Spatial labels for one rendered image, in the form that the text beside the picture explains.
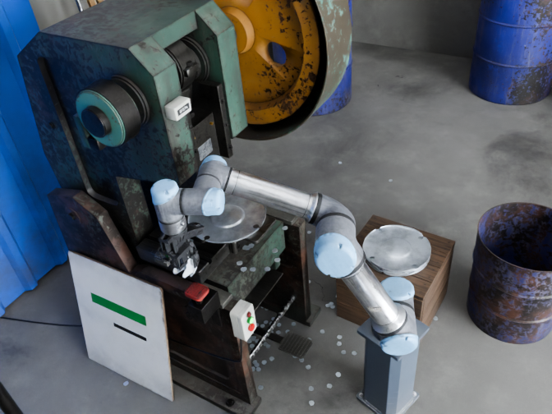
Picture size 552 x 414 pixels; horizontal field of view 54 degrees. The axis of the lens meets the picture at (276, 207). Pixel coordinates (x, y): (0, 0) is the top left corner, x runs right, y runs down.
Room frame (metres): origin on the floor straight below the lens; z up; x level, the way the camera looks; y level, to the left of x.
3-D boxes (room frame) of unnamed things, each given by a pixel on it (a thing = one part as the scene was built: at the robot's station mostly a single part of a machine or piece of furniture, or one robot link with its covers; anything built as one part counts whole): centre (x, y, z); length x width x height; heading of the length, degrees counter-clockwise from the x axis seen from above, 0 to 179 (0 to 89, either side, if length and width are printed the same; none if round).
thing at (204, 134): (1.59, 0.25, 1.04); 0.17 x 0.15 x 0.30; 55
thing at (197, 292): (1.21, 0.29, 0.72); 0.07 x 0.06 x 0.08; 55
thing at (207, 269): (1.61, 0.29, 0.68); 0.45 x 0.30 x 0.06; 145
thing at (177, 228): (1.19, 0.30, 1.07); 0.08 x 0.08 x 0.05
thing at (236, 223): (1.54, 0.18, 0.78); 0.29 x 0.29 x 0.01
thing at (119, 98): (1.42, 0.44, 1.31); 0.22 x 0.12 x 0.22; 55
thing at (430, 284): (1.69, -0.50, 0.18); 0.40 x 0.38 x 0.35; 53
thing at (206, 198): (1.19, 0.20, 1.14); 0.11 x 0.11 x 0.08; 80
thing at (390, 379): (1.21, -0.37, 0.23); 0.19 x 0.19 x 0.45; 40
